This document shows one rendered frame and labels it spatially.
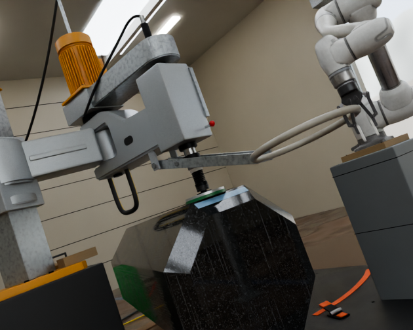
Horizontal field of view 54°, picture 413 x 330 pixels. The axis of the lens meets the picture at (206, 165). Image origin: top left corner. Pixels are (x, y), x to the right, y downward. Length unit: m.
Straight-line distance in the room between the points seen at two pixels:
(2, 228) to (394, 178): 2.04
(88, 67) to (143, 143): 0.73
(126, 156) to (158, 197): 5.79
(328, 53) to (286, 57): 6.06
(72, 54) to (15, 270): 1.33
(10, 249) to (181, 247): 0.94
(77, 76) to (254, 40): 5.88
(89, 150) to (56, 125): 5.27
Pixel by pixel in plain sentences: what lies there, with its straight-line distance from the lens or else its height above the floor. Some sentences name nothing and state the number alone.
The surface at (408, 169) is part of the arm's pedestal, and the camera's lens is 2.30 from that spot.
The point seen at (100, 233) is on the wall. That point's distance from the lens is 7.53.
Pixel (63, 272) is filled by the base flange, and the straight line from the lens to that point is 2.26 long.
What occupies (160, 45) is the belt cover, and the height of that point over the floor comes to 1.68.
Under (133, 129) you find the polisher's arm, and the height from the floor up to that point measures 1.37.
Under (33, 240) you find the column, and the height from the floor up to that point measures 0.97.
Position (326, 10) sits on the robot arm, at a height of 1.54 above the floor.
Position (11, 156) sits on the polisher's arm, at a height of 1.43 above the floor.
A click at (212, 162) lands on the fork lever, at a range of 1.97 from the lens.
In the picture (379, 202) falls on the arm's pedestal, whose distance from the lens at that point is 2.35.
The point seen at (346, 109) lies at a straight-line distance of 1.59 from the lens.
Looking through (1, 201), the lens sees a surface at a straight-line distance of 2.34.
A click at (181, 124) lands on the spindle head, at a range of 2.03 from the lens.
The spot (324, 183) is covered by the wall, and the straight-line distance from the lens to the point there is 7.65.
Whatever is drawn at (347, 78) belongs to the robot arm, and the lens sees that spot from 1.70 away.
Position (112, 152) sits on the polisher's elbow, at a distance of 2.58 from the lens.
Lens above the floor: 0.84
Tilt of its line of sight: 5 degrees up
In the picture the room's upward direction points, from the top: 20 degrees counter-clockwise
